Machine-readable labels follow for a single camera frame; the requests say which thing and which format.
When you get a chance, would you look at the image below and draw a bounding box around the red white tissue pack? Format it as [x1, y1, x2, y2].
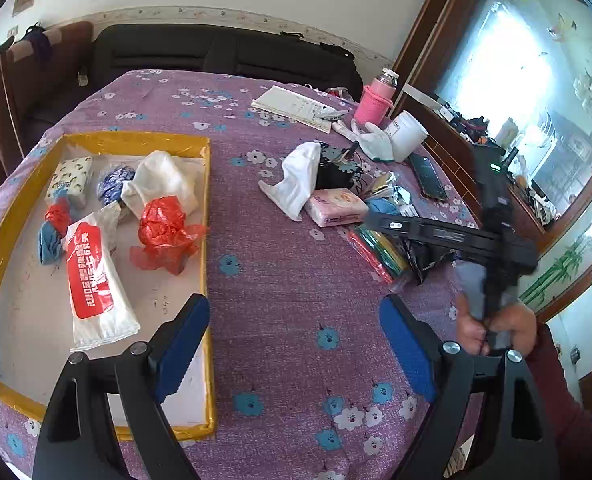
[65, 202, 141, 351]

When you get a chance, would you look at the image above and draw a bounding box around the striped colourful cloth pack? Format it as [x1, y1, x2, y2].
[347, 226, 409, 286]

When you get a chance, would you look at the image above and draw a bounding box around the blue cloth ball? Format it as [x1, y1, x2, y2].
[37, 221, 68, 266]

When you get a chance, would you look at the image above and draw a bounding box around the pink tissue pack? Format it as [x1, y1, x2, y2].
[304, 188, 369, 228]

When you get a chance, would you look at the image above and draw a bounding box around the red plastic bag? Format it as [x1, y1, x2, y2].
[129, 195, 207, 275]

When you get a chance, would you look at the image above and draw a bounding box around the white cloth sock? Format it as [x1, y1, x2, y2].
[258, 141, 321, 222]

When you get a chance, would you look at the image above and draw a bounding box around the blue white plastic bag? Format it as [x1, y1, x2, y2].
[95, 164, 136, 206]

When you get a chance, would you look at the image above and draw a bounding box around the floral tissue pack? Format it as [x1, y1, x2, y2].
[44, 156, 93, 210]

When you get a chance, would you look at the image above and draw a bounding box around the large white towel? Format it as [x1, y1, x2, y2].
[120, 151, 203, 218]

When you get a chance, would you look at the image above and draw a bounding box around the person right hand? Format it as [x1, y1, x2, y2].
[456, 294, 538, 356]

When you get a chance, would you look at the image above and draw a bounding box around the black smartphone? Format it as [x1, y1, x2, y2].
[408, 153, 448, 203]

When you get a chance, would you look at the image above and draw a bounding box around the white work glove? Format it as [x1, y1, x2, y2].
[332, 119, 394, 162]

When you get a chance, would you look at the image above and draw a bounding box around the yellow cardboard tray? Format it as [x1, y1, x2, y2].
[0, 131, 210, 440]

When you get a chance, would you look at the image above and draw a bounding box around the purple floral tablecloth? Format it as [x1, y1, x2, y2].
[0, 68, 483, 480]

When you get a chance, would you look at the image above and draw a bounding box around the pink bottle with knit sleeve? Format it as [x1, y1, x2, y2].
[354, 67, 399, 126]

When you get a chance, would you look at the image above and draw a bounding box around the paper notebook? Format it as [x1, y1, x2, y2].
[252, 86, 347, 133]

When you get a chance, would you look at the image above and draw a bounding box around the black sofa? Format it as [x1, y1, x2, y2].
[89, 24, 363, 100]

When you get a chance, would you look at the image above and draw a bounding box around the brown armchair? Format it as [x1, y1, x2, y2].
[0, 21, 93, 186]

